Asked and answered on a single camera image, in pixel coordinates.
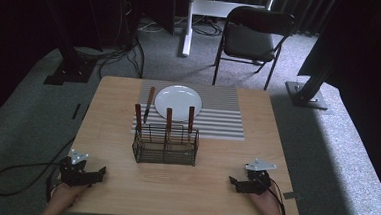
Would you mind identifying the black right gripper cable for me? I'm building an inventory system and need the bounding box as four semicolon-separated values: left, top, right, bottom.
266;177;289;215

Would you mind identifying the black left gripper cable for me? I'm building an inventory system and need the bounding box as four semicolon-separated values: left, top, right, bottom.
0;131;77;204

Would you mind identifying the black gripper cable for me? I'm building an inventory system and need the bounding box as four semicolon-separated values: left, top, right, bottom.
266;177;289;215
0;131;77;204

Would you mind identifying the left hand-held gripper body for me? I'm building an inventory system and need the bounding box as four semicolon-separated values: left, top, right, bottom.
58;148;98;188

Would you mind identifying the black metal stand with plate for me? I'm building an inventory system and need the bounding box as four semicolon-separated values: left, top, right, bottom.
284;49;337;111

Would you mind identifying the grey striped placemat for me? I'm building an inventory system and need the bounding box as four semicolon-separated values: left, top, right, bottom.
130;79;249;142

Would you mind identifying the black floor cables bundle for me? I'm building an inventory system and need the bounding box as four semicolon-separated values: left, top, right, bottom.
72;29;148;83

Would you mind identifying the person's right hand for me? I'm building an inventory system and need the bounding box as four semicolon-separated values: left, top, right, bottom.
245;184;288;215

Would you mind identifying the small black floor strip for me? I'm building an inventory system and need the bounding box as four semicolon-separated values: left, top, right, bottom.
71;102;82;121

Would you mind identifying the white desk frame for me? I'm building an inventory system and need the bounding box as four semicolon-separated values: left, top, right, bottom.
181;0;277;63

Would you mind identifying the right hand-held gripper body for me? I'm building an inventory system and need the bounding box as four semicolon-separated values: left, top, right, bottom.
242;158;274;196

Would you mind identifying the grey tape strip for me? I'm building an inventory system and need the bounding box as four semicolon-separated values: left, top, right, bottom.
282;190;304;201

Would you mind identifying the wooden-handled table knife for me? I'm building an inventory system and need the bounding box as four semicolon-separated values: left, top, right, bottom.
142;86;157;125

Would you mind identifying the white round plate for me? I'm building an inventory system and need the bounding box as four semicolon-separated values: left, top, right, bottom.
153;83;205;124

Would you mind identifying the person's left hand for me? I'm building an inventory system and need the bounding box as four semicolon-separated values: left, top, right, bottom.
49;180;90;213

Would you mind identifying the wooden-handled cutlery piece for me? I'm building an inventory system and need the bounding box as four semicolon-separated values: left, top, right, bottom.
187;105;197;139
163;107;174;141
133;103;145;137

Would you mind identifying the black folding chair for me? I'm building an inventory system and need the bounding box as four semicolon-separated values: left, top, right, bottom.
211;3;300;93

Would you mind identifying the black curtain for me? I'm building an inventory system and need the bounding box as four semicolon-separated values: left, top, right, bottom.
288;0;381;211

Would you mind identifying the black wire cutlery caddy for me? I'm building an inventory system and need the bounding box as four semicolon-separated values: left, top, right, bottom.
130;121;201;168

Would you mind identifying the dark computer tower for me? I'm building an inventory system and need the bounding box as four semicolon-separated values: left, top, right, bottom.
113;0;143;50

